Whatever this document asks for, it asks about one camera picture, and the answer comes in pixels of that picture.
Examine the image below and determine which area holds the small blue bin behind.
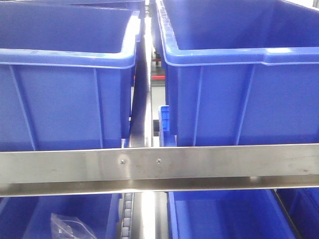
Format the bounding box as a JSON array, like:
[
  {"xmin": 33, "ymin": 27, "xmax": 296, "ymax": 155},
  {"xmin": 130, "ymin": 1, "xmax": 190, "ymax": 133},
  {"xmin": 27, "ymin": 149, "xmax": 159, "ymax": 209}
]
[{"xmin": 159, "ymin": 105, "xmax": 176, "ymax": 147}]

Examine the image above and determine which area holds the clear plastic bag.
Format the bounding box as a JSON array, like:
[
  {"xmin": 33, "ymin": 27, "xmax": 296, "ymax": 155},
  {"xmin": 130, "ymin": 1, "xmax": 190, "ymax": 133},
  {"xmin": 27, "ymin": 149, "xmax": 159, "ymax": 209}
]
[{"xmin": 50, "ymin": 213, "xmax": 97, "ymax": 239}]

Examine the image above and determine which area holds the roller track strip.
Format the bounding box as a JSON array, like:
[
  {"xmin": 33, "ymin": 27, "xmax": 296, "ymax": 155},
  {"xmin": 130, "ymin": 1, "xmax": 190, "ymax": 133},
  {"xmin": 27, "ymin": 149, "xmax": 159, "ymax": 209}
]
[{"xmin": 120, "ymin": 193, "xmax": 134, "ymax": 239}]

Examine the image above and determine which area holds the upper left blue bin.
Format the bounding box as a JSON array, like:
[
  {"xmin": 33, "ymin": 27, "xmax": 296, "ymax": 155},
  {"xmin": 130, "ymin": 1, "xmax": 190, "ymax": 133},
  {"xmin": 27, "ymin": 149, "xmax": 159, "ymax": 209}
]
[{"xmin": 0, "ymin": 1, "xmax": 141, "ymax": 151}]

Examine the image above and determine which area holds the right blue plastic bin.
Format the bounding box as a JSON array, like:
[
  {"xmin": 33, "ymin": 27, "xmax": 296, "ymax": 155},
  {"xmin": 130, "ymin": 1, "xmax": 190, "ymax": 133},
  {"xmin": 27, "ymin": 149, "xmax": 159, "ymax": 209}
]
[{"xmin": 167, "ymin": 189, "xmax": 297, "ymax": 239}]

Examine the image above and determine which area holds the stainless steel shelf rack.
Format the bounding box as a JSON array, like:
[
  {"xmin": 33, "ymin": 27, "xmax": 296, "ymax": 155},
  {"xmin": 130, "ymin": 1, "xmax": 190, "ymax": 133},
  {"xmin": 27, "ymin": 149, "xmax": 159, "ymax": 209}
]
[{"xmin": 0, "ymin": 144, "xmax": 319, "ymax": 197}]

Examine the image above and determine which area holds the left blue plastic bin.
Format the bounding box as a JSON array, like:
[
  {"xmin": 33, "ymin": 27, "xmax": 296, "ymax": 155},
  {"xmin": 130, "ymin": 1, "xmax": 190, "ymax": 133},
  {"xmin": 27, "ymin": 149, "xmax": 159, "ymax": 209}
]
[{"xmin": 0, "ymin": 194, "xmax": 122, "ymax": 239}]

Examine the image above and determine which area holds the upper right blue bin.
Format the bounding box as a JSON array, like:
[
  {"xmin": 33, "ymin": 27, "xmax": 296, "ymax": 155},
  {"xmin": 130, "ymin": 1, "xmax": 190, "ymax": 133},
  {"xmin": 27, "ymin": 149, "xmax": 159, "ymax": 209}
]
[{"xmin": 156, "ymin": 0, "xmax": 319, "ymax": 146}]

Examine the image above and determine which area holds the blue plastic bin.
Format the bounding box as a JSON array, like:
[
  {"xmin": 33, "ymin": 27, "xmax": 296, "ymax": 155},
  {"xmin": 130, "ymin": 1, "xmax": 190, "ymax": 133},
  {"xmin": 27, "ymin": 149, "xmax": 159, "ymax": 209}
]
[
  {"xmin": 0, "ymin": 194, "xmax": 122, "ymax": 239},
  {"xmin": 167, "ymin": 189, "xmax": 297, "ymax": 239}
]

